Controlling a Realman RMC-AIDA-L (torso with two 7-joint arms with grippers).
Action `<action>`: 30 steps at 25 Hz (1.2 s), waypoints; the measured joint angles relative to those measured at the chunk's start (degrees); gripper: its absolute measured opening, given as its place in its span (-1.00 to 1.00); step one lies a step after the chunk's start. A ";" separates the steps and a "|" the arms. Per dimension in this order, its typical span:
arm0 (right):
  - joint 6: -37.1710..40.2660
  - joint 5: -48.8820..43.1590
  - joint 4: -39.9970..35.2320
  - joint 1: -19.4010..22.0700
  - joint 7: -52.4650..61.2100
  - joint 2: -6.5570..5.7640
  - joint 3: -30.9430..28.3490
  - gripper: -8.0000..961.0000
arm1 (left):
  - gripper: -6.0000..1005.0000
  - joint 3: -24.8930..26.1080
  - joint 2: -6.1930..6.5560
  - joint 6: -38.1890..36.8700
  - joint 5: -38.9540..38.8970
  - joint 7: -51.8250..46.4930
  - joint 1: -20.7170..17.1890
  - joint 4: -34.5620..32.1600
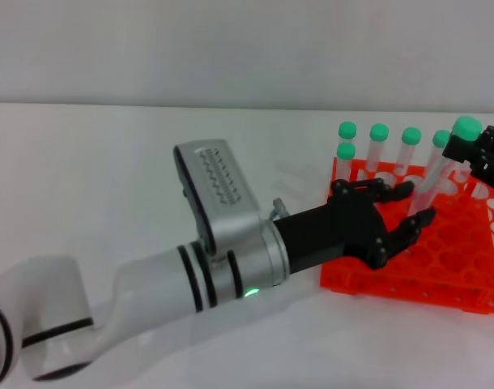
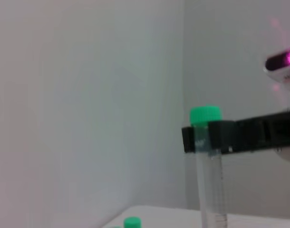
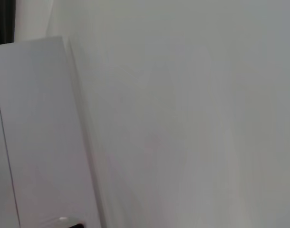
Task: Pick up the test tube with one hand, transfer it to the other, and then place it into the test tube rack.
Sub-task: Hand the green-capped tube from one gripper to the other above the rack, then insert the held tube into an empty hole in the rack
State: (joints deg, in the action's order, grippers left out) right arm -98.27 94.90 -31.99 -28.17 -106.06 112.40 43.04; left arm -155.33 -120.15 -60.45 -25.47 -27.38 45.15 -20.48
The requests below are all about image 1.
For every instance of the orange test tube rack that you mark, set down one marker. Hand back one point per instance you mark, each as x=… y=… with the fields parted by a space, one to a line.
x=433 y=259

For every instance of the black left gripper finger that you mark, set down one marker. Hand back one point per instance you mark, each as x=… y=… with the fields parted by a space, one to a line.
x=411 y=229
x=386 y=190

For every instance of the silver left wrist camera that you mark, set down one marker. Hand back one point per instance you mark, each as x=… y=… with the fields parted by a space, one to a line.
x=218 y=190

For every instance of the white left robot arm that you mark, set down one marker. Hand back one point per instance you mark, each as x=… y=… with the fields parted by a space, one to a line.
x=150 y=279

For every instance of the green capped test tube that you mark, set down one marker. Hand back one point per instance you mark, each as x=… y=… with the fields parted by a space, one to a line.
x=347 y=130
x=438 y=142
x=409 y=146
x=431 y=180
x=377 y=142
x=346 y=156

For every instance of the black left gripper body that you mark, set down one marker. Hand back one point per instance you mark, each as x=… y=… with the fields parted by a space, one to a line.
x=332 y=231

